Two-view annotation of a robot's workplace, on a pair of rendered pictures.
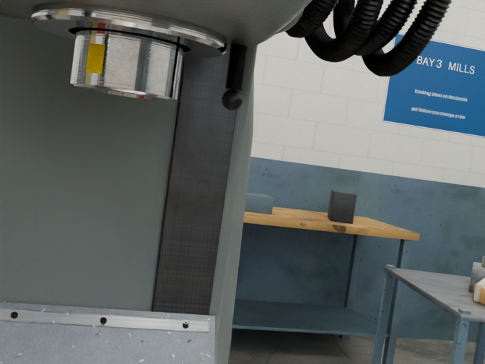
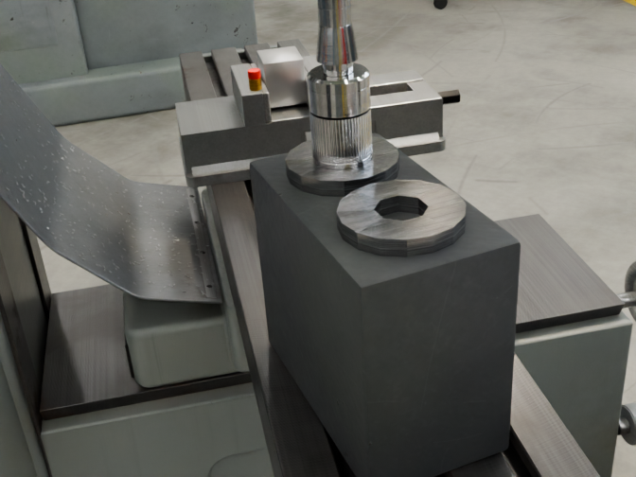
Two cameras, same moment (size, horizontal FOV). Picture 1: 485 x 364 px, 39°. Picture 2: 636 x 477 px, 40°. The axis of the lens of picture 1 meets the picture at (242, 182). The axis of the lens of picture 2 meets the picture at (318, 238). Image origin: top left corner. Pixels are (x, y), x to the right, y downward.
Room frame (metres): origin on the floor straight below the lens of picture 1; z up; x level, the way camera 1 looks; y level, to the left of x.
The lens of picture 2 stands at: (0.18, 1.08, 1.41)
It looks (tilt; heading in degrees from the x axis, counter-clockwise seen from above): 30 degrees down; 276
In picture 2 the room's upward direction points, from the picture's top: 4 degrees counter-clockwise
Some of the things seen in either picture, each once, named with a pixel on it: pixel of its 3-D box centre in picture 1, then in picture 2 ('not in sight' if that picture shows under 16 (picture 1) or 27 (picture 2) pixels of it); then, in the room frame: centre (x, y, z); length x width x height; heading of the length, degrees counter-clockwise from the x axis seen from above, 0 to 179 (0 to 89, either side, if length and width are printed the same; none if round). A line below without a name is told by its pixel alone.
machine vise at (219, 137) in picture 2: not in sight; (307, 110); (0.30, -0.02, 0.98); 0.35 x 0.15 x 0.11; 16
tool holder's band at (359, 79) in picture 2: not in sight; (338, 78); (0.22, 0.45, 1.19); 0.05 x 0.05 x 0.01
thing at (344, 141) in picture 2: not in sight; (341, 120); (0.22, 0.45, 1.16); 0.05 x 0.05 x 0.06
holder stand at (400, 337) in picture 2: not in sight; (374, 292); (0.20, 0.50, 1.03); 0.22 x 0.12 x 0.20; 117
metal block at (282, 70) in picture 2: not in sight; (281, 77); (0.33, -0.01, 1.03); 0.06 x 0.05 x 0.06; 106
